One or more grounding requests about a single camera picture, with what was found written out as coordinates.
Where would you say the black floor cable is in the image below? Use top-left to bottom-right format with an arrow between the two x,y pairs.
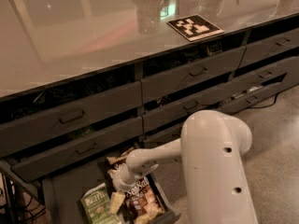
247,91 -> 281,110

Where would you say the black white fiducial marker tile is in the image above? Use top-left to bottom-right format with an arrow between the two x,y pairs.
167,15 -> 223,42

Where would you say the sea salt chip bag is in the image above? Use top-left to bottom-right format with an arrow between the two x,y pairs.
125,177 -> 164,224
107,147 -> 134,170

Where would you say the bottom centre grey drawer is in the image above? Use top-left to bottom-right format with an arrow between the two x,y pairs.
143,123 -> 182,147

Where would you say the top right grey drawer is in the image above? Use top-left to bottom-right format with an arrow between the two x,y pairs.
240,28 -> 299,67

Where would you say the top centre grey drawer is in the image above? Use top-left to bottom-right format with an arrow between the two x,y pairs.
141,46 -> 245,104

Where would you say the middle centre grey drawer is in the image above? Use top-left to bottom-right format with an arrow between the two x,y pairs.
142,82 -> 233,133

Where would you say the green jalapeno chip bag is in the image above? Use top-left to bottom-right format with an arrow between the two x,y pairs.
80,183 -> 121,224

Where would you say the grey drawer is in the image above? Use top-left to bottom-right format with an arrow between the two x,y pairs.
142,82 -> 233,133
0,82 -> 142,157
141,46 -> 245,104
240,28 -> 299,67
143,123 -> 182,147
12,117 -> 143,182
233,56 -> 299,92
218,73 -> 299,114

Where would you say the bottom right grey drawer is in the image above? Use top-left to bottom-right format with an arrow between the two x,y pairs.
218,73 -> 299,114

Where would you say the open bottom left drawer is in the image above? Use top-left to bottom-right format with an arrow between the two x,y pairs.
41,141 -> 182,224

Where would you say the upper sea salt chip bag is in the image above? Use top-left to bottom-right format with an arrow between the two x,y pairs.
107,147 -> 134,170

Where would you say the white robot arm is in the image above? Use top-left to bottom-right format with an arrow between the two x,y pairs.
110,110 -> 259,224

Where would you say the lower sea salt chip bag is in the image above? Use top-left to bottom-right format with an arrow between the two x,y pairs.
125,177 -> 164,224

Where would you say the middle right grey drawer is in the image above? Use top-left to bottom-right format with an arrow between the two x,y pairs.
233,56 -> 299,92

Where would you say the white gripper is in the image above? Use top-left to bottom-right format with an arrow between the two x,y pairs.
107,165 -> 141,214

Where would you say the top left grey drawer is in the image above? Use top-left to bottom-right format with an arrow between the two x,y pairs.
0,82 -> 142,157

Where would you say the middle left grey drawer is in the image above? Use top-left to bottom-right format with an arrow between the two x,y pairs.
12,117 -> 143,182

